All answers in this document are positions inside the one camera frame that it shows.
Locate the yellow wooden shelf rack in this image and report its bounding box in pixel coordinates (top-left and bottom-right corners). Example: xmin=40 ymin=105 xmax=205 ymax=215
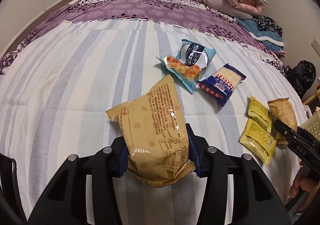
xmin=303 ymin=85 xmax=319 ymax=105

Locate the yellow snack packet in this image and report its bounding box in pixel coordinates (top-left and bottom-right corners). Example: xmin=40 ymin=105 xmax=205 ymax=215
xmin=248 ymin=95 xmax=272 ymax=133
xmin=239 ymin=118 xmax=277 ymax=165

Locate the large tan snack bag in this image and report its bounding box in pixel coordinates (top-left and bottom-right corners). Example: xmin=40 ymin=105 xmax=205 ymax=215
xmin=106 ymin=75 xmax=195 ymax=188

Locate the light blue snack packet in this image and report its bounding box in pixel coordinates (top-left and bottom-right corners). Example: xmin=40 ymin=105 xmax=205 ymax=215
xmin=158 ymin=39 xmax=216 ymax=94

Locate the right hand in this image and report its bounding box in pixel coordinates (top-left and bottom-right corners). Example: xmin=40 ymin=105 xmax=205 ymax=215
xmin=289 ymin=160 xmax=320 ymax=213

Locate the striped white blue bedsheet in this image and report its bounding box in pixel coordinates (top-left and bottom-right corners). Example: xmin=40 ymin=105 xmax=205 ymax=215
xmin=1 ymin=20 xmax=307 ymax=215

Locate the teal white folded clothing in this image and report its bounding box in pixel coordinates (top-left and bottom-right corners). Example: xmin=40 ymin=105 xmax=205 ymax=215
xmin=234 ymin=18 xmax=285 ymax=56

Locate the black white patterned garment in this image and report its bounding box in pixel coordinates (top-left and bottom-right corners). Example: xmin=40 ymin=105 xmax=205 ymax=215
xmin=253 ymin=15 xmax=283 ymax=37

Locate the black plastic bag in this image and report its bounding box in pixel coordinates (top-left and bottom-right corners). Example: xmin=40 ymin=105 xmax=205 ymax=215
xmin=285 ymin=60 xmax=316 ymax=99

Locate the cream perforated plastic basket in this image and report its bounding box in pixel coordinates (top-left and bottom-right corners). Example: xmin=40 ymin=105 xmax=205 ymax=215
xmin=301 ymin=107 xmax=320 ymax=140

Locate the purple floral bedspread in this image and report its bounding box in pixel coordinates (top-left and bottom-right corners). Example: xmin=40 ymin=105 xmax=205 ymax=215
xmin=1 ymin=0 xmax=285 ymax=75

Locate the navy cracker packet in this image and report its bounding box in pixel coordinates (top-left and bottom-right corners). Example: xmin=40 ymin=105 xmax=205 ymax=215
xmin=197 ymin=63 xmax=246 ymax=107

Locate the beige wall socket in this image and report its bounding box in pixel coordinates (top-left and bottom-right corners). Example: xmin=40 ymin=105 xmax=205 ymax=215
xmin=311 ymin=39 xmax=320 ymax=56

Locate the small tan snack packet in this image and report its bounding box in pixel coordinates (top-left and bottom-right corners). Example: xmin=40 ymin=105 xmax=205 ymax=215
xmin=267 ymin=98 xmax=297 ymax=145

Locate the pink folded quilt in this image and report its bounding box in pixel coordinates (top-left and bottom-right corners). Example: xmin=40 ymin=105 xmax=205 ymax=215
xmin=201 ymin=0 xmax=264 ymax=20

